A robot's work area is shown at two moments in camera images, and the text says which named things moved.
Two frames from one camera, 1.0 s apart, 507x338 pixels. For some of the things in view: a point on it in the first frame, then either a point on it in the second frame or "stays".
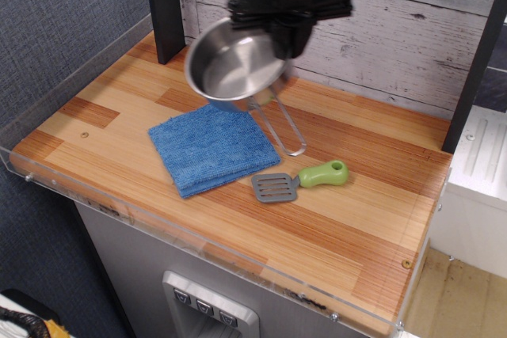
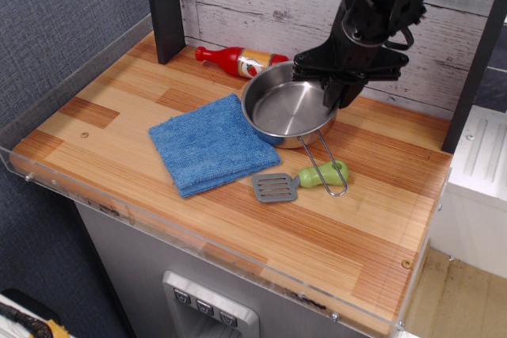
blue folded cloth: x=212 y=146 stays
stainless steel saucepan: x=241 y=69 to x=286 y=108
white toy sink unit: x=470 y=225 stays
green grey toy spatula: x=281 y=187 stays
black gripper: x=287 y=2 to x=347 y=58
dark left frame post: x=165 y=5 stays
